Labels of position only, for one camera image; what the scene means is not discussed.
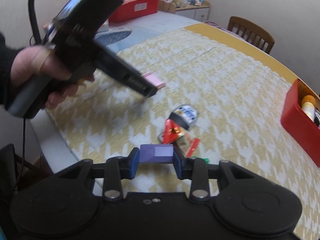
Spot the white yellow plastic bottle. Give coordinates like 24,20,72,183
302,101,317,122

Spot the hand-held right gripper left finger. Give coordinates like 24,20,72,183
64,147,140,202

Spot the red storage box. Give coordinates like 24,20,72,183
108,0,160,24

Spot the orange fruit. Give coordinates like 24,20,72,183
301,95,317,107

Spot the wooden side table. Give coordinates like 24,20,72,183
159,0,210,22

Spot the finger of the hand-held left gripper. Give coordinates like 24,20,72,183
110,54,156,98

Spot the brown wooden chair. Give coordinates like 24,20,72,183
227,16,275,55

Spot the pink cloth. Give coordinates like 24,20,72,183
204,20,229,32

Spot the red candy wrapper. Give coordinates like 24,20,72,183
158,119,184,144

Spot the clear red snack packet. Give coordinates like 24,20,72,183
174,132,201,158

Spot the red metal tin box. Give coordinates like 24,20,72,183
280,78,320,167

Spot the grey white round container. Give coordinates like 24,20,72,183
169,104,199,131

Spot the person's left hand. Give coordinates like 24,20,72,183
10,45,95,110

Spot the pink striped notepad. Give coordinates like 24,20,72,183
141,72,166,90

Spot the yellow houndstooth tablecloth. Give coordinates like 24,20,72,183
46,23,320,240

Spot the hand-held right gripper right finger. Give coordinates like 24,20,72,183
173,151,253,203

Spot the thick black cable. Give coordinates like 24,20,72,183
28,0,44,46

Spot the purple plastic toy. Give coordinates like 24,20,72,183
139,144,174,165

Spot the thin black cable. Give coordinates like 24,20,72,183
15,117,44,188

